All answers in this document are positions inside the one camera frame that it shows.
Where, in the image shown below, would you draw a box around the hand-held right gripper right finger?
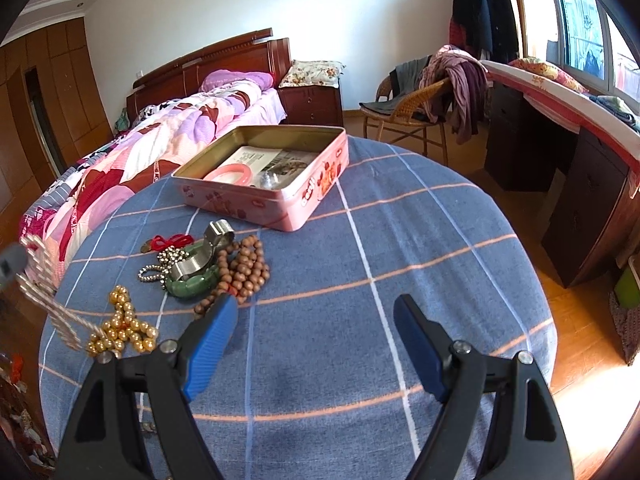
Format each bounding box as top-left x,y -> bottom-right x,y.
393,294 -> 573,480

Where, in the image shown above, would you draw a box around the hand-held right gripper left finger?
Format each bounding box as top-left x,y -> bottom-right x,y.
54,292 -> 240,480

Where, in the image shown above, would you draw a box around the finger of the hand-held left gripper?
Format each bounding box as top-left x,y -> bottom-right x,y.
0,244 -> 27,291

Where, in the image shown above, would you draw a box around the white pearl necklace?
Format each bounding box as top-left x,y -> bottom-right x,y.
17,232 -> 101,351

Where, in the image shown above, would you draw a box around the green jade bracelet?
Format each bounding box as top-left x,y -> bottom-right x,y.
166,240 -> 223,301

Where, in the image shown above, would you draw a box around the brown wooden bead necklace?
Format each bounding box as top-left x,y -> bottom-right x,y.
192,235 -> 271,318

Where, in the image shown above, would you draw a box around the gold bead necklace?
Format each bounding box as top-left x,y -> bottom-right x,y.
85,285 -> 160,358

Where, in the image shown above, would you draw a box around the silver ball bead chain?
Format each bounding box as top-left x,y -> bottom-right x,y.
137,242 -> 201,291

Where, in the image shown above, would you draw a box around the red knot charm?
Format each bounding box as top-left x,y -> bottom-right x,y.
140,232 -> 196,256

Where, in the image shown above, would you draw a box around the pink tin box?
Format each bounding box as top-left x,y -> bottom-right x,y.
171,125 -> 349,232

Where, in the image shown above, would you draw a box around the blue plaid cloth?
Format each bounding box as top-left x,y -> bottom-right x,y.
37,135 -> 556,480

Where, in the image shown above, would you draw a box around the brown wooden wardrobe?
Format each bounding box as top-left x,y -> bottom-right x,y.
0,17 -> 113,241

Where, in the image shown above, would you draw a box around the small silver trinket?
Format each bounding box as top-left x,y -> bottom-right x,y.
252,170 -> 283,192

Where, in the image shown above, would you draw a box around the pink bangle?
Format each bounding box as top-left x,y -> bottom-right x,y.
202,162 -> 251,190

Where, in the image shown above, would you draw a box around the bed with floral quilt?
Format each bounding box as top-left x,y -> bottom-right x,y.
17,82 -> 281,291

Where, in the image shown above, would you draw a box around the patterned basket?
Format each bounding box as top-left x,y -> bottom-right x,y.
607,290 -> 640,366

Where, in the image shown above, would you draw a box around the green box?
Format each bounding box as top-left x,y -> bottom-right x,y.
612,265 -> 640,308

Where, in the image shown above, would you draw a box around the dark wooden desk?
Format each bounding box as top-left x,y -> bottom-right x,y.
482,60 -> 640,288

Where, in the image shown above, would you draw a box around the wicker chair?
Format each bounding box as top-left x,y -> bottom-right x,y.
360,77 -> 451,156

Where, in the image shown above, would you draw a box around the dark wooden nightstand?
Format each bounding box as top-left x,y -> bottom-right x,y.
277,85 -> 346,128

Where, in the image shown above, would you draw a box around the purple garment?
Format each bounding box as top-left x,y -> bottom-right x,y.
420,45 -> 491,146

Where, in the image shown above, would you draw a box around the pink pillow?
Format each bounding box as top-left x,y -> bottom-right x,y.
199,70 -> 275,93

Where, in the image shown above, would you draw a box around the grey garment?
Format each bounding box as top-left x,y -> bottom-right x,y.
360,55 -> 432,116

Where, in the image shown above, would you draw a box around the dark wooden headboard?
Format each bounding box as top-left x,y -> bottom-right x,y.
125,27 -> 293,121

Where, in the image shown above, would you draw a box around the floral cushion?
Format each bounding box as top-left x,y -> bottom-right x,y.
277,59 -> 347,88

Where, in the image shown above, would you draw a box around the floral pillow with red edge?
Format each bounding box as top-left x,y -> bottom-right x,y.
507,57 -> 588,93

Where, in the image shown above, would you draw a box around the folded clothes pile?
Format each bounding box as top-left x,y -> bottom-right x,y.
587,92 -> 640,133

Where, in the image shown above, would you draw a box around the hanging dark coats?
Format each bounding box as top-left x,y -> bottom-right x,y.
450,0 -> 521,66

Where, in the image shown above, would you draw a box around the window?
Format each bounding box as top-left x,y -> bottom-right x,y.
515,0 -> 640,106

